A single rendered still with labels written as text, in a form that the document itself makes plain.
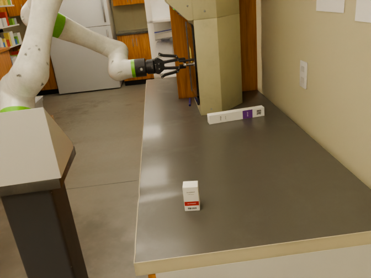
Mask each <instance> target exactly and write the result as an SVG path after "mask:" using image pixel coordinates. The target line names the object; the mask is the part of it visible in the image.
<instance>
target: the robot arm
mask: <svg viewBox="0 0 371 278"><path fill-rule="evenodd" d="M62 1H63V0H27V1H26V3H25V4H24V5H23V7H22V8H21V11H20V17H21V19H22V22H23V23H24V24H25V25H26V26H27V28H26V32H25V36H24V39H23V42H22V45H21V47H20V50H19V53H18V56H17V58H16V59H15V62H14V64H13V66H12V68H11V69H10V71H9V72H8V73H7V74H6V75H5V76H3V77H2V79H1V81H0V113H3V112H8V111H17V110H25V109H34V108H35V97H36V96H37V94H38V93H39V92H40V91H41V90H42V88H43V87H44V85H45V84H46V83H47V82H48V80H49V74H50V71H49V69H50V49H51V41H52V37H55V38H58V39H61V40H65V41H68V42H72V43H74V44H77V45H81V46H83V47H86V48H88V49H91V50H93V51H95V52H98V53H100V54H102V55H104V56H106V57H107V58H109V60H108V74H109V76H110V77H111V78H112V79H113V80H115V81H123V80H125V79H128V78H135V77H145V76H147V73H148V74H155V73H156V74H159V75H160V76H161V78H164V77H165V76H169V75H172V74H175V73H179V70H180V69H183V68H186V66H183V64H182V65H179V66H165V64H166V63H171V62H176V61H179V62H187V61H192V60H193V59H192V58H190V59H186V58H185V57H182V58H178V56H177V55H171V54H162V53H160V52H159V53H158V56H157V57H156V58H154V59H149V60H146V61H145V59H144V58H138V59H132V60H128V53H129V51H128V48H127V46H126V45H125V44H124V43H123V42H121V41H118V40H114V39H111V38H108V37H106V36H104V35H101V34H99V33H96V32H94V31H92V30H90V29H88V28H86V27H84V26H82V25H80V24H79V23H76V22H75V21H73V20H72V19H70V18H68V17H66V16H64V15H63V14H61V13H59V9H60V6H61V3H62ZM160 57H175V58H174V59H171V60H164V61H163V60H161V59H160ZM164 70H175V71H171V72H167V73H161V72H163V71H164Z"/></svg>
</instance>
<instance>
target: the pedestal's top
mask: <svg viewBox="0 0 371 278"><path fill-rule="evenodd" d="M75 155H76V151H75V147H74V146H73V150H72V152H71V155H70V157H69V160H68V162H67V165H66V168H65V170H64V172H63V175H62V177H61V178H58V179H50V180H43V181H35V182H31V183H23V184H16V185H8V186H1V187H0V196H7V195H15V194H23V193H31V192H36V191H44V190H52V189H59V188H62V185H63V183H64V181H65V178H66V176H67V173H68V171H69V169H70V166H71V164H72V162H73V159H74V157H75Z"/></svg>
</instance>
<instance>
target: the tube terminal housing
mask: <svg viewBox="0 0 371 278"><path fill-rule="evenodd" d="M192 8H193V20H190V21H188V22H190V23H191V24H193V26H194V37H195V51H196V58H197V70H198V86H199V99H200V104H199V105H197V107H198V109H199V111H200V114H201V116H202V115H207V114H209V113H216V112H220V111H227V110H229V109H231V108H233V107H235V106H237V105H239V104H241V103H242V74H241V41H240V14H239V13H240V10H239V0H192ZM194 100H195V98H194ZM195 102H196V100H195ZM196 104H197V102H196Z"/></svg>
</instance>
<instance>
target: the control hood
mask: <svg viewBox="0 0 371 278"><path fill-rule="evenodd" d="M165 2H166V3H167V4H168V5H169V6H171V7H172V8H173V9H175V10H176V11H177V12H178V13H179V14H180V15H181V16H182V17H184V18H185V19H186V20H188V21H190V20H193V8H192V0H165Z"/></svg>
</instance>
